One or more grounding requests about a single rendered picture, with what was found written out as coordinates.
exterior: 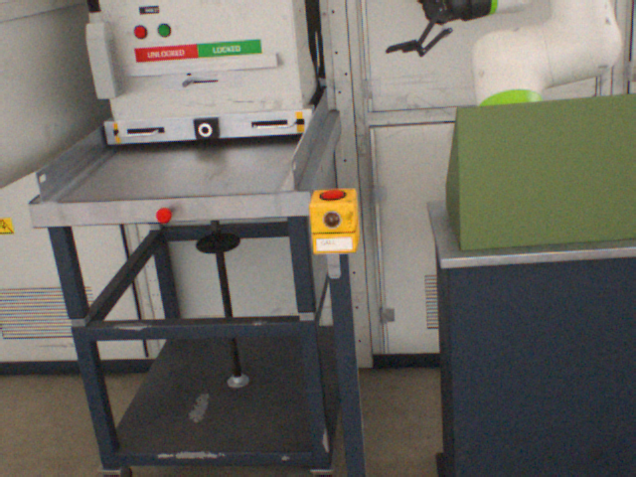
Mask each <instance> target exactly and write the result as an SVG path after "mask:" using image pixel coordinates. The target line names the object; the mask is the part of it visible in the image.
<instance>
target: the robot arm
mask: <svg viewBox="0 0 636 477"><path fill-rule="evenodd" d="M417 1H418V3H420V4H422V9H423V11H424V12H425V17H426V19H427V20H429V23H428V25H427V26H426V28H425V30H424V31H423V33H422V35H421V36H420V38H419V40H412V41H408V42H404V43H400V44H396V45H392V46H389V47H388V48H387V49H386V53H387V54H389V53H393V52H396V51H400V50H402V52H403V53H408V52H412V51H417V52H418V53H419V56H420V57H423V56H424V55H425V54H427V52H429V51H430V50H431V49H432V48H433V47H434V46H435V45H436V44H437V43H438V42H439V41H440V40H441V39H443V38H445V37H448V36H449V34H450V33H451V32H452V29H451V28H450V27H449V25H448V22H452V21H455V20H459V19H460V20H461V21H464V22H466V21H470V20H474V19H478V18H482V17H486V16H490V15H495V14H502V13H518V12H521V11H523V10H524V9H526V8H527V7H528V6H529V5H530V4H531V3H532V1H533V0H417ZM549 1H550V10H551V13H550V17H549V18H548V19H547V20H546V21H545V22H544V23H542V24H538V25H533V26H525V27H517V28H508V29H502V30H497V31H493V32H490V33H488V34H486V35H484V36H483V37H481V38H480V39H479V40H477V41H476V43H475V44H474V45H473V47H472V49H471V52H470V62H471V71H472V78H473V85H474V93H475V101H476V106H484V105H496V104H509V103H521V102H533V101H543V96H542V91H543V90H544V89H548V88H552V87H556V86H560V85H565V84H569V83H573V82H577V81H581V80H589V79H593V78H597V77H599V76H601V75H603V74H605V73H606V72H608V71H609V70H610V69H611V68H612V67H613V66H614V65H615V63H616V62H617V60H618V58H619V56H620V53H621V48H622V39H621V34H620V31H619V28H618V25H617V23H616V20H615V17H614V14H613V11H612V7H611V4H610V1H609V0H549ZM435 24H438V25H441V26H443V28H442V29H441V33H439V34H438V35H437V36H436V37H435V38H434V39H433V40H432V41H431V42H430V43H429V44H428V45H427V46H426V47H425V48H424V47H423V46H422V44H423V43H424V41H425V40H426V38H427V36H428V35H429V33H430V31H431V30H432V28H433V27H434V25H435Z"/></svg>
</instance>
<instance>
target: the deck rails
mask: <svg viewBox="0 0 636 477"><path fill-rule="evenodd" d="M329 114H330V111H328V101H327V90H326V88H325V89H324V91H323V93H322V96H321V98H320V100H319V102H318V104H317V106H316V108H315V110H314V112H313V114H312V116H311V118H310V120H309V122H308V124H307V126H306V128H305V130H304V132H303V134H302V136H301V139H300V141H299V143H298V145H297V147H296V149H295V151H294V153H293V155H292V157H291V166H290V168H289V170H288V172H287V175H286V177H285V179H284V181H283V183H282V185H281V187H280V189H279V192H295V191H297V190H298V188H299V185H300V183H301V181H302V178H303V176H304V173H305V171H306V168H307V166H308V165H309V162H310V160H311V157H312V155H313V152H314V150H315V148H316V145H317V143H318V140H319V138H320V135H321V133H322V131H323V128H324V126H325V123H326V121H327V118H328V116H329ZM320 119H321V121H320ZM125 144H126V143H116V144H107V139H106V134H105V133H104V123H103V124H102V125H101V126H99V127H98V128H97V129H95V130H94V131H92V132H91V133H90V134H88V135H87V136H85V137H84V138H83V139H81V140H80V141H79V142H77V143H76V144H74V145H73V146H72V147H70V148H69V149H67V150H66V151H65V152H63V153H62V154H60V155H59V156H58V157H56V158H55V159H53V160H52V161H51V162H49V163H48V164H47V165H45V166H44V167H42V168H41V169H40V170H38V171H37V172H35V177H36V182H37V186H38V190H39V195H40V199H41V201H40V202H39V204H47V203H57V202H58V201H59V200H60V199H61V198H63V197H64V196H65V195H66V194H67V193H68V192H70V191H71V190H72V189H73V188H74V187H76V186H77V185H78V184H79V183H80V182H81V181H83V180H84V179H85V178H86V177H87V176H89V175H90V174H91V173H92V172H93V171H94V170H96V169H97V168H98V167H99V166H100V165H102V164H103V163H104V162H105V161H106V160H107V159H109V158H110V157H111V156H112V155H113V154H115V153H116V152H117V151H118V150H119V149H120V148H122V147H123V146H124V145H125ZM43 174H44V176H45V180H44V181H42V182H40V178H39V177H41V176H42V175H43Z"/></svg>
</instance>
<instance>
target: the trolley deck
mask: <svg viewBox="0 0 636 477"><path fill-rule="evenodd" d="M340 133H341V121H340V110H339V111H338V112H330V114H329V116H328V118H327V121H326V123H325V126H324V128H323V131H322V133H321V135H320V138H319V140H318V143H317V145H316V148H315V150H314V152H313V155H312V157H311V160H310V162H309V165H308V166H307V168H306V171H305V173H304V176H303V178H302V181H301V183H300V185H299V188H298V190H297V191H295V192H279V189H280V187H281V185H282V183H283V181H284V179H285V177H286V175H287V172H288V170H289V168H290V166H291V157H292V155H293V153H294V151H295V149H296V147H297V145H298V143H299V141H300V139H301V136H302V134H303V133H302V134H286V135H269V136H252V137H236V138H219V139H202V140H185V141H167V142H150V143H147V142H133V143H126V144H125V145H124V146H123V147H122V148H120V149H119V150H118V151H117V152H116V153H115V154H113V155H112V156H111V157H110V158H109V159H107V160H106V161H105V162H104V163H103V164H102V165H100V166H99V167H98V168H97V169H96V170H94V171H93V172H92V173H91V174H90V175H89V176H87V177H86V178H85V179H84V180H83V181H81V182H80V183H79V184H78V185H77V186H76V187H74V188H73V189H72V190H71V191H70V192H68V193H67V194H66V195H65V196H64V197H63V198H61V199H60V200H59V201H58V202H57V203H47V204H39V202H40V201H41V199H40V195H39V194H38V195H37V196H35V197H34V198H33V199H32V200H30V201H29V202H28V203H27V204H28V208H29V212H30V216H31V220H32V225H33V228H57V227H80V226H103V225H126V224H149V223H159V222H158V221H157V220H156V217H155V215H156V212H157V211H158V210H159V209H160V208H169V209H170V211H171V213H172V218H171V220H170V221H169V222H168V223H172V222H195V221H218V220H241V219H264V218H287V217H309V216H310V215H309V203H310V201H311V198H312V195H313V192H314V191H315V190H321V189H322V186H323V183H324V180H325V177H326V174H327V171H328V168H329V166H330V163H331V160H332V157H333V154H334V151H335V148H336V145H337V142H338V139H339V136H340Z"/></svg>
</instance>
